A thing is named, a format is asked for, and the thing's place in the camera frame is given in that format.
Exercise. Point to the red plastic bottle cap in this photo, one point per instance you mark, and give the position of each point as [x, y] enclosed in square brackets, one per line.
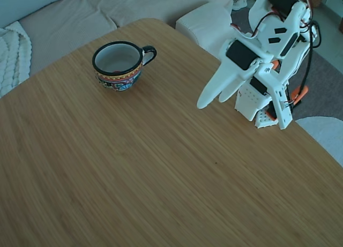
[117, 71]

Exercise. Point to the colourful patterned ceramic cup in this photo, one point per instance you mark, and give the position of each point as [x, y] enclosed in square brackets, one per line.
[118, 81]

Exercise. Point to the orange table clamp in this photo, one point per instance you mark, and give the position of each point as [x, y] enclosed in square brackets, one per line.
[275, 64]
[301, 93]

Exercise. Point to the white cushioned ottoman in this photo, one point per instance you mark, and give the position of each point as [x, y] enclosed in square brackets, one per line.
[203, 24]

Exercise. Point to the white sneaker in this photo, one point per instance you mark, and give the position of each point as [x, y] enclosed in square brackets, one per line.
[239, 3]

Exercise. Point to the grey rug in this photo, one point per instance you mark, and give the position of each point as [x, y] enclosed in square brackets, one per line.
[327, 78]

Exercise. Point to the white round seat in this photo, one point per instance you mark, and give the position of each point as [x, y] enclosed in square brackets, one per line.
[324, 134]

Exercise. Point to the beige sofa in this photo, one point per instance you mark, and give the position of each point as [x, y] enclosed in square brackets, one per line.
[67, 22]

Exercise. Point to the white knitted blanket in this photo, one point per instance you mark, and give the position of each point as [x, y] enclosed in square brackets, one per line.
[12, 59]

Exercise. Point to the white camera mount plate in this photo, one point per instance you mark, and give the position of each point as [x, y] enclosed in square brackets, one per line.
[278, 102]

